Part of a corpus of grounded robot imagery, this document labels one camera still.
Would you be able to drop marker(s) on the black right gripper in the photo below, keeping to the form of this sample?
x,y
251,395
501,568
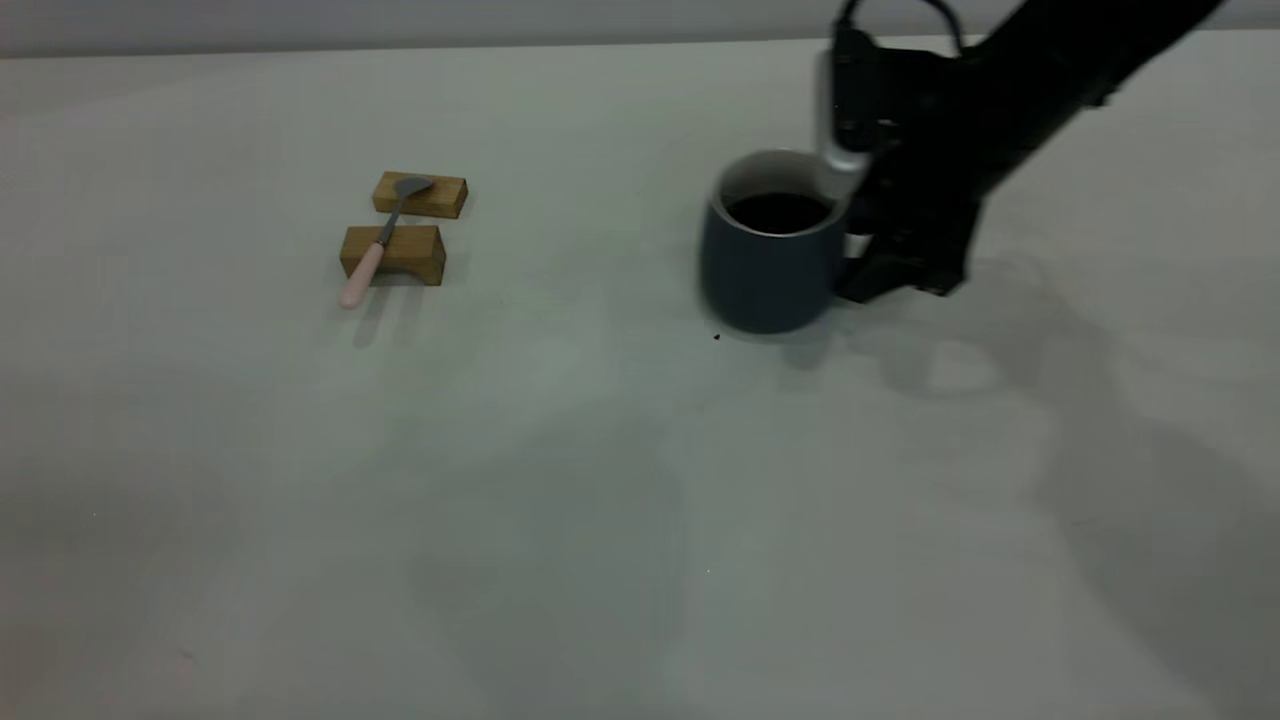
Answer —
x,y
920,120

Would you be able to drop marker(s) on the dark coffee liquid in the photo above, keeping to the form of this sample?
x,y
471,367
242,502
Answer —
x,y
778,213

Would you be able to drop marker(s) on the dark grey ceramic mug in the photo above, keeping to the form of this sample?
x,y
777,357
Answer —
x,y
765,285

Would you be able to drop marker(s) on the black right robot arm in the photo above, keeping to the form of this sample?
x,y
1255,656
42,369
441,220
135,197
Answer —
x,y
1080,50

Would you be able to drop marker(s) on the flat rectangular wooden block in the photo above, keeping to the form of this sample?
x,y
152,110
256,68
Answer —
x,y
447,196

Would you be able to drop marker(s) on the arched wooden block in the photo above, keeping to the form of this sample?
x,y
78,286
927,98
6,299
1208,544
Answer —
x,y
416,250

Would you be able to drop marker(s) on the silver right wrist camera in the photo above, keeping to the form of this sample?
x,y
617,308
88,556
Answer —
x,y
838,165

